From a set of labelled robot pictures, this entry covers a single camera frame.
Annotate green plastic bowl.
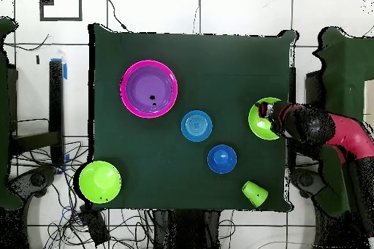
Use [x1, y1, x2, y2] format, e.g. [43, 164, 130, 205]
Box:
[248, 96, 282, 141]
[78, 160, 123, 204]

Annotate black floor cable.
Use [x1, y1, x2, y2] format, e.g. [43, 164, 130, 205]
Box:
[102, 0, 130, 32]

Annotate beige boxes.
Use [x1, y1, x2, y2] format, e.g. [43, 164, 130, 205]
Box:
[362, 79, 374, 124]

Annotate pink plastic bowl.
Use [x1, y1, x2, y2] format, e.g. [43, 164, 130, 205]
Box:
[120, 59, 178, 119]

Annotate black power adapter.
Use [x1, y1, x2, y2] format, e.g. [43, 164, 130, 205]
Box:
[79, 204, 111, 246]

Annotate black upright post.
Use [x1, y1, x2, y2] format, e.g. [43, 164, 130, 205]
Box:
[48, 58, 66, 168]

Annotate green plastic cup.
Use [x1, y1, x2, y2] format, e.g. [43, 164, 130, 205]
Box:
[241, 180, 269, 208]

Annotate green cloth side table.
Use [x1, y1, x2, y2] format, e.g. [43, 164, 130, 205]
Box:
[312, 26, 374, 218]
[0, 16, 23, 210]

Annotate dark green table cloth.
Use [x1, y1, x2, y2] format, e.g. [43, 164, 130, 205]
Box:
[88, 23, 299, 213]

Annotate light blue plastic bowl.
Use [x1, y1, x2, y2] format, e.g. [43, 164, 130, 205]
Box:
[180, 110, 213, 142]

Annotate purple plastic bowl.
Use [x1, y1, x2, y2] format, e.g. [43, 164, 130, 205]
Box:
[125, 65, 175, 114]

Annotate black pedestal leg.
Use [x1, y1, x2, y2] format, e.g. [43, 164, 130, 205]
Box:
[290, 168, 327, 200]
[7, 166, 57, 249]

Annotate dark blue plastic bowl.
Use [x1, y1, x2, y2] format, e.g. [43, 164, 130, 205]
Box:
[207, 144, 238, 175]

